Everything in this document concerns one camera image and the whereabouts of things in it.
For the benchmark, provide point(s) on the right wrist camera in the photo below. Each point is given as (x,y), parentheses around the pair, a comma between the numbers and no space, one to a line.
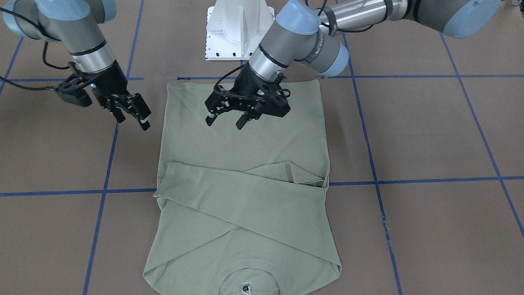
(72,90)

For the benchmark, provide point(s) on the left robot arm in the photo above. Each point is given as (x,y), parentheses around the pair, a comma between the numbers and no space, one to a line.
(301,34)

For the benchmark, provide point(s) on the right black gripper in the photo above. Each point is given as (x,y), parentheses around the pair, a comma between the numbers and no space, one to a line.
(111,80)

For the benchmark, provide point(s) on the olive green long-sleeve shirt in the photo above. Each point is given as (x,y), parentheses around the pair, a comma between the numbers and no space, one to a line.
(242,211)

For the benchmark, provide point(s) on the brown table mat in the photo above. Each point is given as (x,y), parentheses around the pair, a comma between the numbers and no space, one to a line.
(425,136)

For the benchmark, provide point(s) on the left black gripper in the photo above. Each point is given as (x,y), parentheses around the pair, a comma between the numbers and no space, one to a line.
(247,83)

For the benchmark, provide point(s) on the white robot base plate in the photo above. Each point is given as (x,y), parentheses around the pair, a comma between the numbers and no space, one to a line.
(235,28)

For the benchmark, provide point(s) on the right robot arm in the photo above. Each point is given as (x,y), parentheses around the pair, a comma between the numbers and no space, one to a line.
(75,23)

